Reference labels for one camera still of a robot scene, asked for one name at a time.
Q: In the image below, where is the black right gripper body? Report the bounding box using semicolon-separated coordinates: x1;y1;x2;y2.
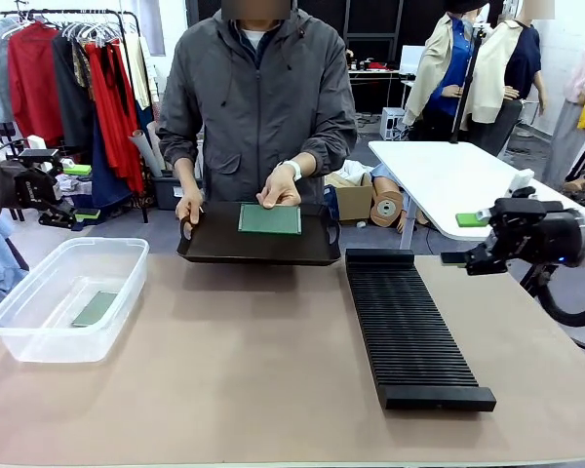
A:
489;198;585;268

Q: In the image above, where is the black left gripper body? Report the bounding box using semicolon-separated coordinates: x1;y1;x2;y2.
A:
10;168;59;210

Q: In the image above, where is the black tray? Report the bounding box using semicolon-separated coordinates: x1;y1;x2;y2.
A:
176;200;342;267

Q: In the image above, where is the green PCB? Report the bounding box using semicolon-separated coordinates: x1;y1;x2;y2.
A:
237;203;304;238
71;290;120;329

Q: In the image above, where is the person's right forearm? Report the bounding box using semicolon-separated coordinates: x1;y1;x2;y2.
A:
156;127;200;194

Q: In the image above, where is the person's left forearm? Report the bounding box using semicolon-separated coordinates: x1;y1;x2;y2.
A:
292;121;358;179

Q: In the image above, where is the person's right hand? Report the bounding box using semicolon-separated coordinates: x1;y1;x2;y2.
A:
175;187;207;225

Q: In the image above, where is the person's left hand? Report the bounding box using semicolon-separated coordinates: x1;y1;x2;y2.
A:
255;164;303;210

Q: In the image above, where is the blue skirt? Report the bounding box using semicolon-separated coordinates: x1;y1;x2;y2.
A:
91;116;134;212

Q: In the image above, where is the white table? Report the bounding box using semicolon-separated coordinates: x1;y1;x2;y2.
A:
368;139;585;241

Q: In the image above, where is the dark grey coat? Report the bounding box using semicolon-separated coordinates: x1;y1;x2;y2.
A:
51;32;98;153

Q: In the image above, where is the red dress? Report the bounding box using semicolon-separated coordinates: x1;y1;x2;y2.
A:
84;41;146;195

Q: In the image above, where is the brown paper roll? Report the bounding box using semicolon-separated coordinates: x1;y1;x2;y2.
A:
128;121;177;179

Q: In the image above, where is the clear plastic box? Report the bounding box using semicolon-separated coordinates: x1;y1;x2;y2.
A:
0;237;150;364

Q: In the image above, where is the light blue cloth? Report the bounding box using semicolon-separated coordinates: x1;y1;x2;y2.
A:
0;222;31;316

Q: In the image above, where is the cardboard spool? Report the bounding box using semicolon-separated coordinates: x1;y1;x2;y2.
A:
369;188;404;229

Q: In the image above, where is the red shirt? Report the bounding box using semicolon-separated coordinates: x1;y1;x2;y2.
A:
7;22;65;148

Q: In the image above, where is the grey storage bin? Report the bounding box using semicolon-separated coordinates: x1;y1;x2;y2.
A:
153;175;206;212

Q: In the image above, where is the black slotted PCB rack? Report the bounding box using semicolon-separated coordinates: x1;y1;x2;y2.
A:
344;249;498;413

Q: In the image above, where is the mannequin pink fluffy top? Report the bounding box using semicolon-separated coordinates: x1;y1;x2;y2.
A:
542;28;585;187

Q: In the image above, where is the cream garment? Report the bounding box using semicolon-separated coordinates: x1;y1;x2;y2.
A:
124;33;153;112

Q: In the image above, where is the cardboard box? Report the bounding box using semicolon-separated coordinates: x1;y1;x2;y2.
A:
327;172;374;226

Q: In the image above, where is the white crate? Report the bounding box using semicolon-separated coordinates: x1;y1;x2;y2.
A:
380;106;411;138

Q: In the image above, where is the black stand pole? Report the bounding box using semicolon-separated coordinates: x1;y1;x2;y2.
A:
448;23;487;145

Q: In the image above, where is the mannequin cream jacket navy shirt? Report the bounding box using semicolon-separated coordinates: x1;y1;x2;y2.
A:
469;0;551;158

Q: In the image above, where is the black clothes rack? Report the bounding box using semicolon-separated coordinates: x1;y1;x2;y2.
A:
0;8;151;225

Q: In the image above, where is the mannequin beige jacket blue shirt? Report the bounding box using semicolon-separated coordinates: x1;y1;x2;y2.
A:
402;0;478;132

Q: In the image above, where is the white board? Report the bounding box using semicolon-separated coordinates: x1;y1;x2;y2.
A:
399;44;428;75

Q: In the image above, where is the white wristwatch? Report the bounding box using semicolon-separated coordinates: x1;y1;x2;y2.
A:
278;159;304;181

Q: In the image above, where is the person's torso in grey jacket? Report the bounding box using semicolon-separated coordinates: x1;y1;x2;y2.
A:
156;7;358;206

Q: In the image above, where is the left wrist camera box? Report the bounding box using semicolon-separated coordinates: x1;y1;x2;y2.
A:
18;148;62;170

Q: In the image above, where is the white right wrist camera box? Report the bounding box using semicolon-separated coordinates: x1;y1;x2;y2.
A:
506;169;536;199

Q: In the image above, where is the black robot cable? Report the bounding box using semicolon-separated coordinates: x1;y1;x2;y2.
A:
519;264;585;329

